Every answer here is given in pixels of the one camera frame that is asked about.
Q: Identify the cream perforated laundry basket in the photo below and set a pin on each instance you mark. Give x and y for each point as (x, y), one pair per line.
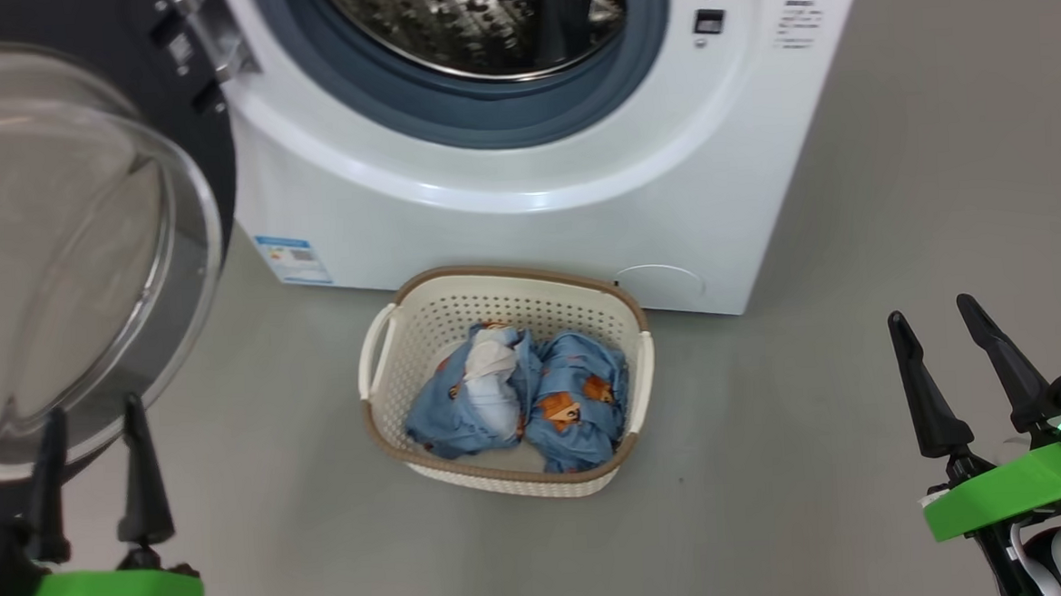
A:
(423, 317)

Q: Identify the metal door hinge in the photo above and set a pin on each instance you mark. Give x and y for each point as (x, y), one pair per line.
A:
(213, 38)

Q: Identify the white front-load washing machine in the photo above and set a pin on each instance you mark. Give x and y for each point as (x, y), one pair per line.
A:
(509, 235)

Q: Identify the steel washer drum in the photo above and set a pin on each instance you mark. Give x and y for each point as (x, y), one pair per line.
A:
(480, 19)

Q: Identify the grey rubber door gasket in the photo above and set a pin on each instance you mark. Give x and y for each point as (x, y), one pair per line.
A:
(484, 110)

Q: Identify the blue garment large orange print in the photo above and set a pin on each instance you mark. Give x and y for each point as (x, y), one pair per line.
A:
(581, 395)

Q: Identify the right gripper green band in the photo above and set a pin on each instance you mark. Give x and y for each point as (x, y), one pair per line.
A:
(1013, 491)

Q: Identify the blue energy label sticker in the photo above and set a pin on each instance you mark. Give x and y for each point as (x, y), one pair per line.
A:
(292, 260)

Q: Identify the dark round glass washer door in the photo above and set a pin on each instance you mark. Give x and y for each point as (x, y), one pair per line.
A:
(65, 250)

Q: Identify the round filter cover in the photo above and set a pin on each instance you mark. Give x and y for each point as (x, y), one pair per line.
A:
(661, 284)

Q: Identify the blue garment white lining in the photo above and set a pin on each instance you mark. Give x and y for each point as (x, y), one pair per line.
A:
(464, 410)

